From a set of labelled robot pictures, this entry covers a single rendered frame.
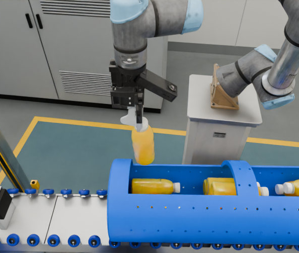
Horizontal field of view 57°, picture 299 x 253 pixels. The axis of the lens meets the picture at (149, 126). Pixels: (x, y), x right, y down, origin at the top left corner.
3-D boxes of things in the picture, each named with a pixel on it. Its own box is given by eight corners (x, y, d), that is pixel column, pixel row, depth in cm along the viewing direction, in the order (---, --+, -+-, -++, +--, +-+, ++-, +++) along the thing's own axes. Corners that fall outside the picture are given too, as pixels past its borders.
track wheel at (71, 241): (68, 233, 102) (66, 236, 100) (80, 234, 102) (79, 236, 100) (68, 245, 103) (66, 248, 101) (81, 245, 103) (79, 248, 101)
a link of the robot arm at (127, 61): (147, 37, 64) (146, 55, 59) (147, 54, 68) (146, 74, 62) (115, 36, 64) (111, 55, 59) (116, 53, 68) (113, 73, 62)
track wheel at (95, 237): (88, 234, 102) (87, 237, 100) (101, 234, 102) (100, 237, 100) (89, 245, 103) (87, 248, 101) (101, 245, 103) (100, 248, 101)
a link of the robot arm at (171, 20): (192, -26, 60) (143, -22, 58) (209, 12, 56) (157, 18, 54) (184, 4, 67) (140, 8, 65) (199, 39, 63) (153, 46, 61)
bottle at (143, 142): (133, 165, 92) (127, 133, 78) (136, 148, 96) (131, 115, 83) (153, 166, 91) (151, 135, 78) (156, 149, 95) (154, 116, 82)
